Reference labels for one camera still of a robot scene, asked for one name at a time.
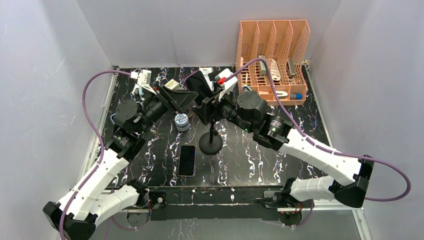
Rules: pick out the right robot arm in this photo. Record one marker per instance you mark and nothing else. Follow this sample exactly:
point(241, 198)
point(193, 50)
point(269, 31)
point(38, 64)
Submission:
point(347, 178)

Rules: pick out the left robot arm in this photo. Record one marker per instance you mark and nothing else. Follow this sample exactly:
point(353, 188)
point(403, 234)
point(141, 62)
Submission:
point(79, 212)

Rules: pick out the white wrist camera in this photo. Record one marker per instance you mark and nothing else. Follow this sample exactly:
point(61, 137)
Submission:
point(142, 77)
point(226, 82)

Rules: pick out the black smartphone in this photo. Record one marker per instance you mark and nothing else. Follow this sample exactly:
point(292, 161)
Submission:
point(196, 82)

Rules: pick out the orange file organizer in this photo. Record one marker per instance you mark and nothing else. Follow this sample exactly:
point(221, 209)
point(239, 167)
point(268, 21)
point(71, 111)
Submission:
point(278, 40)

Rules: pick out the blue capped tube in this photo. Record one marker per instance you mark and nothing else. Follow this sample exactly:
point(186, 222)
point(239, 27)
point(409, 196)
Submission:
point(296, 96)

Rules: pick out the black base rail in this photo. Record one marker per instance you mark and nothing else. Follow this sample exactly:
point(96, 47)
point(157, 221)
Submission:
point(225, 202)

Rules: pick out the white teal clip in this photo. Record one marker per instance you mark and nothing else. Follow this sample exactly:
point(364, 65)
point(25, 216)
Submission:
point(137, 92)

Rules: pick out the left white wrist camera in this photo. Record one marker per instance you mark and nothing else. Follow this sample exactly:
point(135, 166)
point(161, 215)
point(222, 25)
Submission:
point(142, 77)

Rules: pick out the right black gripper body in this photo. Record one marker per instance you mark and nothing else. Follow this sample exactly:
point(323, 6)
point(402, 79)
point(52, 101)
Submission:
point(211, 104)

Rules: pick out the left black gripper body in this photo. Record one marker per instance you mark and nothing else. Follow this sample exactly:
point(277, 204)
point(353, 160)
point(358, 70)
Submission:
point(162, 91)

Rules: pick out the black phone stand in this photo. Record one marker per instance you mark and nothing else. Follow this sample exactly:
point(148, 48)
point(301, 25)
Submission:
point(211, 143)

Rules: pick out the dark item in organizer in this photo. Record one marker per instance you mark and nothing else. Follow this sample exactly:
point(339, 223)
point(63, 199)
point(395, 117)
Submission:
point(291, 67)

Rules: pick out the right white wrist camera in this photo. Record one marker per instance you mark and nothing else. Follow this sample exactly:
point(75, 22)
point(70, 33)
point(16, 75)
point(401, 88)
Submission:
point(226, 82)

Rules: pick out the smartphone on back stand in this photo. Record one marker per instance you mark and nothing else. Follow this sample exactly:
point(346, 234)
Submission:
point(193, 96)

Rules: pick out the white item in organizer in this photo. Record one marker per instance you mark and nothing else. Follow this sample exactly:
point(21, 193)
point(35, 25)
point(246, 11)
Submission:
point(275, 72)

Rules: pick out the white cardboard box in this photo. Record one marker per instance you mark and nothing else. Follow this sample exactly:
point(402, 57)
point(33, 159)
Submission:
point(172, 85)

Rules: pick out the purple smartphone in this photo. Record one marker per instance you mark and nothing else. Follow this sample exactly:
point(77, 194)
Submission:
point(187, 158)

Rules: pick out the white blister pack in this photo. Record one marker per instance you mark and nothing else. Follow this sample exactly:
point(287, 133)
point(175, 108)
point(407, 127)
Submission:
point(205, 72)

